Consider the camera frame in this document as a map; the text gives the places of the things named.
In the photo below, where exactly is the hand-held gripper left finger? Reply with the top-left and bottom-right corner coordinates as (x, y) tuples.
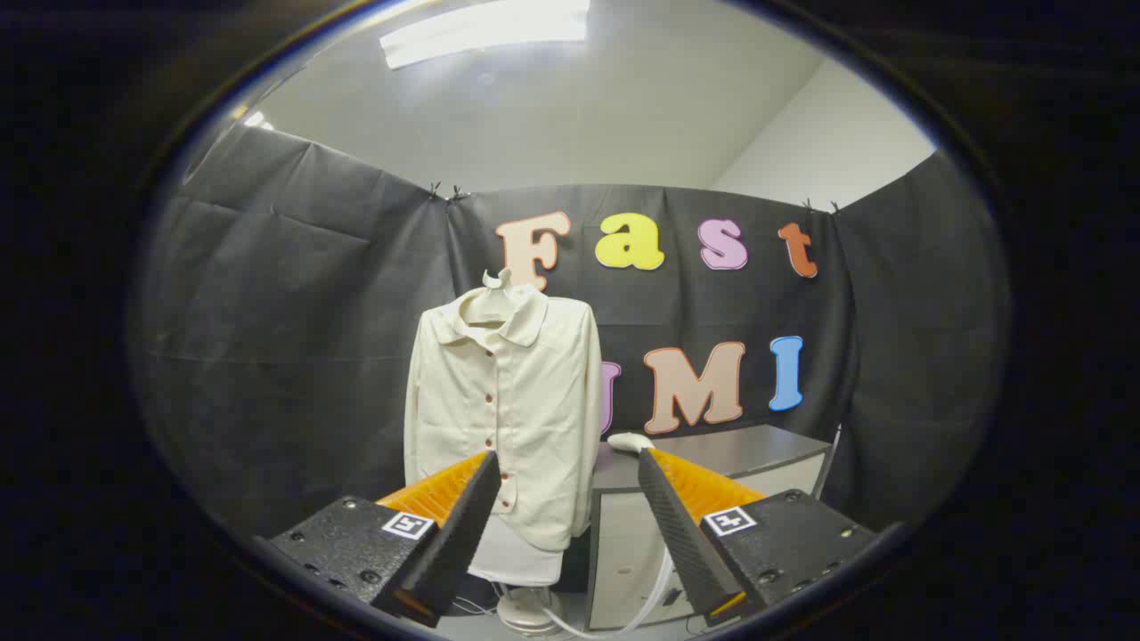
(254, 450), (502, 629)

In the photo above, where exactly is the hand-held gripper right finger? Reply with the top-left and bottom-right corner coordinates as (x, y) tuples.
(637, 447), (878, 627)

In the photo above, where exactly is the cream button-up shirt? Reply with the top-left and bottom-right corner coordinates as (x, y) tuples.
(403, 283), (604, 553)

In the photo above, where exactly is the white garment steamer base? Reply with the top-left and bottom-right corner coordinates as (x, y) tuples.
(496, 588), (564, 635)

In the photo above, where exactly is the white clothes hanger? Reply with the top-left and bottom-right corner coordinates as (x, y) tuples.
(463, 267), (522, 326)

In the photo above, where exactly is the grey and white cabinet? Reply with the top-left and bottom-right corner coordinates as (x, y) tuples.
(585, 424), (835, 631)

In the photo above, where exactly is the black backdrop cloth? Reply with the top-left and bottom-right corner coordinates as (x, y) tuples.
(134, 125), (1012, 544)

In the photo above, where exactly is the ceiling light panel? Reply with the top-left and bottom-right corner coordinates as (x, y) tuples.
(380, 0), (591, 70)

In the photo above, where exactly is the white steamer hose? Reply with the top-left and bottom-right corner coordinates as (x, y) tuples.
(534, 548), (673, 640)

